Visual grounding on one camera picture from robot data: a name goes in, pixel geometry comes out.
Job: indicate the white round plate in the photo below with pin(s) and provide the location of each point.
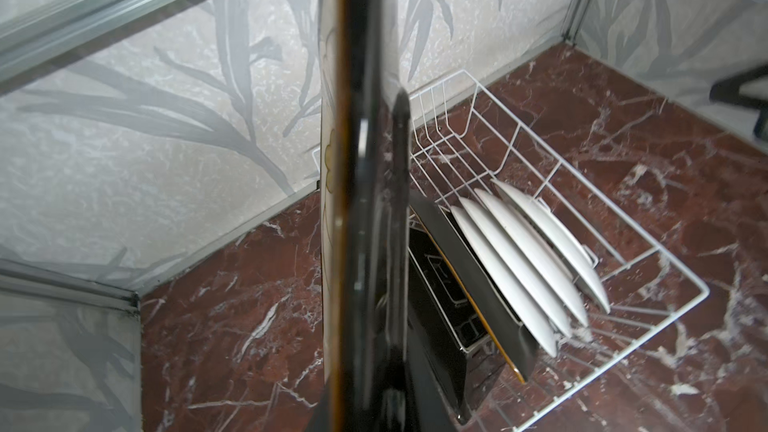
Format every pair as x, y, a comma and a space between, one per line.
515, 295
561, 239
519, 265
537, 251

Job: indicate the white wire dish rack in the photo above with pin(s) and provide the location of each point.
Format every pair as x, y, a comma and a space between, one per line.
463, 137

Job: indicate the white round plate leftmost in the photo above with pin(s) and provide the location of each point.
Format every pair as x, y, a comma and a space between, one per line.
515, 295

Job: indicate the floral square plate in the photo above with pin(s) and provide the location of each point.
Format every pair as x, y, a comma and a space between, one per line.
360, 77
461, 354

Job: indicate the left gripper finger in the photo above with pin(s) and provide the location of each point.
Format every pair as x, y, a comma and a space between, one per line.
397, 188

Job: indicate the white round plate rightmost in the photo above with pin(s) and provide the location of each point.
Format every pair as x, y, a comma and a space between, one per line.
561, 239

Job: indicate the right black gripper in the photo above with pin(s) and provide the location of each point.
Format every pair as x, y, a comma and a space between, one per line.
728, 91

